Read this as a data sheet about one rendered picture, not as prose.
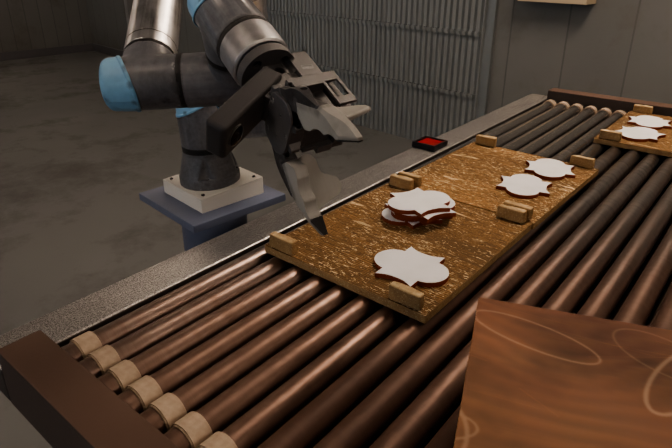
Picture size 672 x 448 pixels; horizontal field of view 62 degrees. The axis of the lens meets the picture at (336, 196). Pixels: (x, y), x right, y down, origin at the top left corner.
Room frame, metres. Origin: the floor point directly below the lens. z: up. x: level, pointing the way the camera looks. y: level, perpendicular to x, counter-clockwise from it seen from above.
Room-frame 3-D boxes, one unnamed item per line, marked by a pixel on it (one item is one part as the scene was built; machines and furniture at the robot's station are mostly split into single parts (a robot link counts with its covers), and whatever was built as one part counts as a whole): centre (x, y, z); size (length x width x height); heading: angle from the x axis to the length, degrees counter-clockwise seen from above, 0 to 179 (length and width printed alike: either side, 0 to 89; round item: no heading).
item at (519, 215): (1.03, -0.36, 0.95); 0.06 x 0.02 x 0.03; 50
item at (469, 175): (1.28, -0.40, 0.93); 0.41 x 0.35 x 0.02; 139
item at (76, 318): (1.43, -0.17, 0.88); 2.08 x 0.08 x 0.06; 141
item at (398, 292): (0.73, -0.11, 0.95); 0.06 x 0.02 x 0.03; 50
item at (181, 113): (1.32, 0.32, 1.08); 0.13 x 0.12 x 0.14; 97
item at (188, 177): (1.32, 0.32, 0.96); 0.15 x 0.15 x 0.10
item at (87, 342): (1.39, -0.23, 0.90); 1.95 x 0.05 x 0.05; 141
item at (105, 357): (1.35, -0.27, 0.90); 1.95 x 0.05 x 0.05; 141
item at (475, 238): (0.97, -0.13, 0.93); 0.41 x 0.35 x 0.02; 140
